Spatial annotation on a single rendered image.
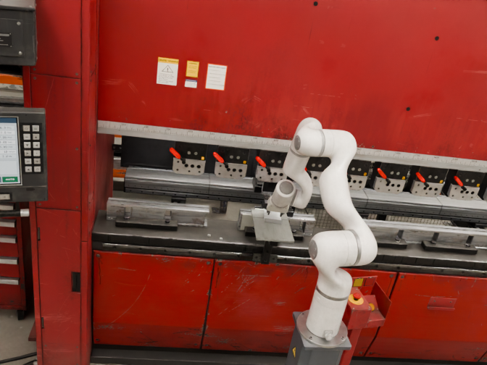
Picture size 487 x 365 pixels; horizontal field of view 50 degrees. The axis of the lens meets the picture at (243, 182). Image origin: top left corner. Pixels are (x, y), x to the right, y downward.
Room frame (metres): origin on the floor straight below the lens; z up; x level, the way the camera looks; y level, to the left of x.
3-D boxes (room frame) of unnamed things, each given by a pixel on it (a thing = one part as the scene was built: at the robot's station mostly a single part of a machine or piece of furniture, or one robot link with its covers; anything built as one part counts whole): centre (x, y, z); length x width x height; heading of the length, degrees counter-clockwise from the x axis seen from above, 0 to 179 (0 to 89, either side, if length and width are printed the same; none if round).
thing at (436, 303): (2.30, -1.18, 0.59); 0.15 x 0.02 x 0.07; 99
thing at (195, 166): (2.22, 0.27, 1.26); 0.15 x 0.09 x 0.17; 99
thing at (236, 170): (2.26, 0.08, 1.26); 0.15 x 0.09 x 0.17; 99
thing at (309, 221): (2.30, -0.20, 0.92); 0.39 x 0.06 x 0.10; 99
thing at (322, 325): (1.48, -0.37, 1.09); 0.19 x 0.19 x 0.18
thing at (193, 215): (2.21, 0.40, 0.92); 0.50 x 0.06 x 0.10; 99
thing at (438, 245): (2.39, -1.15, 0.89); 0.30 x 0.05 x 0.03; 99
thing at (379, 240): (2.33, -0.75, 0.89); 0.30 x 0.05 x 0.03; 99
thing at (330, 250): (1.47, -0.34, 1.30); 0.19 x 0.12 x 0.24; 110
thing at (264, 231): (2.15, -0.17, 1.00); 0.26 x 0.18 x 0.01; 9
